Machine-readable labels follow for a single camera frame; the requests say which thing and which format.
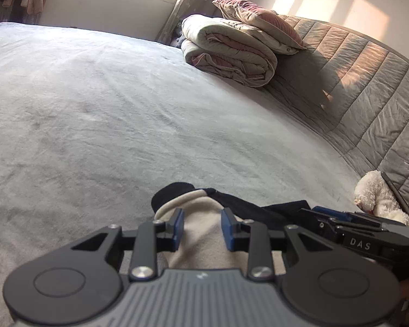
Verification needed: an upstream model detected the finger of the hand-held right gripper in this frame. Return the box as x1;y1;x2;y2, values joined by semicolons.
298;208;345;244
312;206;384;227

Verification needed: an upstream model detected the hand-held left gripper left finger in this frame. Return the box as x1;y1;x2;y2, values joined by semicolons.
71;208;185;281

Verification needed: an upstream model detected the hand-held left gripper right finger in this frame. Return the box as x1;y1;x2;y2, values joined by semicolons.
221;208;331;281

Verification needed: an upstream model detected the cream dog print sweatshirt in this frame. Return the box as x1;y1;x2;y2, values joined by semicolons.
151;182;314;275

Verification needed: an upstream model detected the white plush toy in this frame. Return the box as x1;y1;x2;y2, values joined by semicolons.
354;169;409;225

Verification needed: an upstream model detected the grey bed sheet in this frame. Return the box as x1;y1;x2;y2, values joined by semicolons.
0;22;362;327

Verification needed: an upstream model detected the grey quilted headboard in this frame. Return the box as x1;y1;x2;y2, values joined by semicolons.
264;15;409;225

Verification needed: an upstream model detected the folded pale quilt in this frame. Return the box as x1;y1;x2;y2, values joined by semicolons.
181;15;278;89

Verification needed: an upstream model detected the dark cloth bundle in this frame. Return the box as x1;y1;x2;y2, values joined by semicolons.
169;24;189;49

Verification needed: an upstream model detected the pink pillow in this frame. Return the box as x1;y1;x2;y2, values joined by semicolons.
212;0;306;55

